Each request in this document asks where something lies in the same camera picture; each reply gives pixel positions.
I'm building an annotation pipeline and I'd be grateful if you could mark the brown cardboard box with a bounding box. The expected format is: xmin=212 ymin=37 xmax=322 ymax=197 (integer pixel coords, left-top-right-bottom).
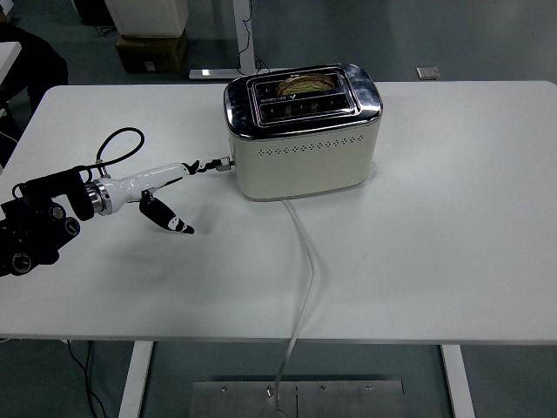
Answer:
xmin=115 ymin=29 xmax=189 ymax=73

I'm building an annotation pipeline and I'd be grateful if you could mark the white side table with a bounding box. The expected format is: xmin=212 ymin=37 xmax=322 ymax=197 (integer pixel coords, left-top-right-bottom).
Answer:
xmin=0 ymin=41 xmax=22 ymax=84

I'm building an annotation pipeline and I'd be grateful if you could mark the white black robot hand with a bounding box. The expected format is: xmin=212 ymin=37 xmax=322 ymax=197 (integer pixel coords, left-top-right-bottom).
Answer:
xmin=105 ymin=158 xmax=224 ymax=236

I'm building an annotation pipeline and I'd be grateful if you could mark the person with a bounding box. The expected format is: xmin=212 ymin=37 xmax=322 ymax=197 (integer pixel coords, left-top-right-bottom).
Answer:
xmin=0 ymin=24 xmax=70 ymax=169

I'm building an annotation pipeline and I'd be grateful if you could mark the white table leg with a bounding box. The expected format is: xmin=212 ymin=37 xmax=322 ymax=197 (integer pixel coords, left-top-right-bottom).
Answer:
xmin=117 ymin=340 xmax=154 ymax=418
xmin=439 ymin=343 xmax=476 ymax=418

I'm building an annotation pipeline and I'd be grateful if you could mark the white toaster power cord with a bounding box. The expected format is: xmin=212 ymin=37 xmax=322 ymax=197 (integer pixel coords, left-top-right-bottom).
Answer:
xmin=265 ymin=198 xmax=321 ymax=418

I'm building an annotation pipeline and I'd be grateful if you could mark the white desk leg with foot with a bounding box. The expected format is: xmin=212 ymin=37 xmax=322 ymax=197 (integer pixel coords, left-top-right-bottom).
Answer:
xmin=189 ymin=0 xmax=258 ymax=80

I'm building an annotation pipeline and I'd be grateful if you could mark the brown bread slice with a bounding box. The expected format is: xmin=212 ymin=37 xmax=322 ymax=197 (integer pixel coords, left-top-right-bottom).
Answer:
xmin=275 ymin=73 xmax=335 ymax=96

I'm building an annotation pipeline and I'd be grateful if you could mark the black floor cable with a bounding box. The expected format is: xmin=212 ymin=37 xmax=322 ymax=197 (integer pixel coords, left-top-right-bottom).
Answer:
xmin=64 ymin=340 xmax=108 ymax=418

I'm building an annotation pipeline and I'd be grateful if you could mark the white appliance housing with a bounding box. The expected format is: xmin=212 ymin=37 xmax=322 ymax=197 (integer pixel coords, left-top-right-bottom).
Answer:
xmin=104 ymin=0 xmax=190 ymax=37

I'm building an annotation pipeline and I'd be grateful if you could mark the cream chrome two-slot toaster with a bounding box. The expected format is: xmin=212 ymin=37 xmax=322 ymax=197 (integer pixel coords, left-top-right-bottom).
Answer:
xmin=223 ymin=63 xmax=385 ymax=202

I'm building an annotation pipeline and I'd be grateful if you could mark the grey metal plate with screws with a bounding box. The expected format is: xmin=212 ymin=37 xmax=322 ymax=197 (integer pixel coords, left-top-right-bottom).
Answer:
xmin=191 ymin=380 xmax=405 ymax=418

